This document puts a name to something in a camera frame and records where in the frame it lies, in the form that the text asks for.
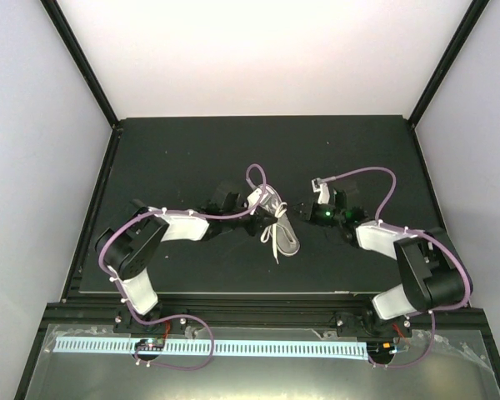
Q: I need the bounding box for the grey canvas sneaker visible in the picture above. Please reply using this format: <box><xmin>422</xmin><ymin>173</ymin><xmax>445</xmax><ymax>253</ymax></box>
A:
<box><xmin>265</xmin><ymin>185</ymin><xmax>300</xmax><ymax>257</ymax></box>

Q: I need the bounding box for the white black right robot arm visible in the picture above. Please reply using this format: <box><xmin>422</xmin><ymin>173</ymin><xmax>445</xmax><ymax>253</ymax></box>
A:
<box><xmin>293</xmin><ymin>182</ymin><xmax>473</xmax><ymax>336</ymax></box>

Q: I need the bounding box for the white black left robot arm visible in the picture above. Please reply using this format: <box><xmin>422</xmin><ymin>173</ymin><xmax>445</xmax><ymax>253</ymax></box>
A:
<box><xmin>94</xmin><ymin>183</ymin><xmax>287</xmax><ymax>333</ymax></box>

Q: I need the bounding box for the right controller circuit board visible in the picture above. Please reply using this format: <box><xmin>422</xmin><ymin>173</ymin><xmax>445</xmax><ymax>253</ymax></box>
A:
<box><xmin>374</xmin><ymin>342</ymin><xmax>410</xmax><ymax>356</ymax></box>

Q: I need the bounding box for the controller circuit board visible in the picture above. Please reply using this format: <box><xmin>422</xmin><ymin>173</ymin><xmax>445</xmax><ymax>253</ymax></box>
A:
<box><xmin>374</xmin><ymin>342</ymin><xmax>410</xmax><ymax>356</ymax></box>
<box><xmin>134</xmin><ymin>338</ymin><xmax>165</xmax><ymax>352</ymax></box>

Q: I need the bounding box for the left controller circuit board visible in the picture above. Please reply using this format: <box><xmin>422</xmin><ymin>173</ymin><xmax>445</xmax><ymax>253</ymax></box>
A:
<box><xmin>134</xmin><ymin>338</ymin><xmax>165</xmax><ymax>352</ymax></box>

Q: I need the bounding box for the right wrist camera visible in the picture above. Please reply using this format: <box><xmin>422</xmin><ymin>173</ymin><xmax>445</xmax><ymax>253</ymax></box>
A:
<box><xmin>311</xmin><ymin>177</ymin><xmax>330</xmax><ymax>204</ymax></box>

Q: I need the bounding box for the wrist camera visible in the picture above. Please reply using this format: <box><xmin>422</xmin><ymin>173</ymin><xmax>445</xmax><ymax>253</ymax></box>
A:
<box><xmin>311</xmin><ymin>177</ymin><xmax>330</xmax><ymax>204</ymax></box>
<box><xmin>247</xmin><ymin>185</ymin><xmax>273</xmax><ymax>209</ymax></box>

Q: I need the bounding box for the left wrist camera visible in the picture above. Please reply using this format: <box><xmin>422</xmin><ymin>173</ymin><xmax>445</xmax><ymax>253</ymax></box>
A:
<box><xmin>247</xmin><ymin>185</ymin><xmax>273</xmax><ymax>209</ymax></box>

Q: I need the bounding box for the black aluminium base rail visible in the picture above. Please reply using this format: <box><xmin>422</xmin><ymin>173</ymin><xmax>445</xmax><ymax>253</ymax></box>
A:
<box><xmin>45</xmin><ymin>291</ymin><xmax>488</xmax><ymax>338</ymax></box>

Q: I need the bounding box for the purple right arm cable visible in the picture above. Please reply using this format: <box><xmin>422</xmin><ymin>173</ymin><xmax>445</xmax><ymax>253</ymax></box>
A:
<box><xmin>328</xmin><ymin>167</ymin><xmax>473</xmax><ymax>370</ymax></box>

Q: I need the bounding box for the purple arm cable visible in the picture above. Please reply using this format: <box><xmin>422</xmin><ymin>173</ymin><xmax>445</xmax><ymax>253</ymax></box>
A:
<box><xmin>98</xmin><ymin>164</ymin><xmax>269</xmax><ymax>371</ymax></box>
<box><xmin>328</xmin><ymin>167</ymin><xmax>473</xmax><ymax>370</ymax></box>

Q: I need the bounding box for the light blue slotted cable duct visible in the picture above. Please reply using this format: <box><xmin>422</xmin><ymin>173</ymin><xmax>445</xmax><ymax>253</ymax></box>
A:
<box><xmin>52</xmin><ymin>337</ymin><xmax>368</xmax><ymax>361</ymax></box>

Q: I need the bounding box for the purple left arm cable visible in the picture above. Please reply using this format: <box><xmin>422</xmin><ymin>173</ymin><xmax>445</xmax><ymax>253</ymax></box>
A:
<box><xmin>98</xmin><ymin>164</ymin><xmax>269</xmax><ymax>371</ymax></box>

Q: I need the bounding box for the black right frame post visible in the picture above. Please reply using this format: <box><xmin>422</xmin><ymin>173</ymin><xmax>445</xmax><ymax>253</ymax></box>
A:
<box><xmin>407</xmin><ymin>0</ymin><xmax>490</xmax><ymax>128</ymax></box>

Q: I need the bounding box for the black frame post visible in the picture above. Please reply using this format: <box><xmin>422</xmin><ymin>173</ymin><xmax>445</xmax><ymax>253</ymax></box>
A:
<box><xmin>40</xmin><ymin>0</ymin><xmax>119</xmax><ymax>128</ymax></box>
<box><xmin>407</xmin><ymin>0</ymin><xmax>490</xmax><ymax>128</ymax></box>

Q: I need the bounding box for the black left frame post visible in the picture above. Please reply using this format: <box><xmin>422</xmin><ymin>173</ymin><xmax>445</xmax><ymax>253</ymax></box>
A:
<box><xmin>40</xmin><ymin>0</ymin><xmax>119</xmax><ymax>128</ymax></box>

